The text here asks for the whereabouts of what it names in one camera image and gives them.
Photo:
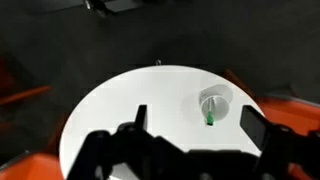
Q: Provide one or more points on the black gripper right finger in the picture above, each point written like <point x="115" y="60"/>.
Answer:
<point x="253" y="126"/>

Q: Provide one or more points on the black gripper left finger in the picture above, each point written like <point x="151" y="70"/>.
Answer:
<point x="141" y="116"/>

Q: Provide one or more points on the green capped marker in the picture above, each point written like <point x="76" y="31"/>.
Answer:
<point x="210" y="118"/>

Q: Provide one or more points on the white ceramic cup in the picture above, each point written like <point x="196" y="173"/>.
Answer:
<point x="216" y="96"/>

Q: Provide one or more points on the orange upholstered chair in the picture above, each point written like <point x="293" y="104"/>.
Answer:
<point x="293" y="115"/>
<point x="30" y="168"/>

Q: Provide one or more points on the metal table foot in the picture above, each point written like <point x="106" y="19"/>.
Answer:
<point x="158" y="62"/>

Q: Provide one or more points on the grey metal furniture base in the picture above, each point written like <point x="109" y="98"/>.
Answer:
<point x="100" y="6"/>

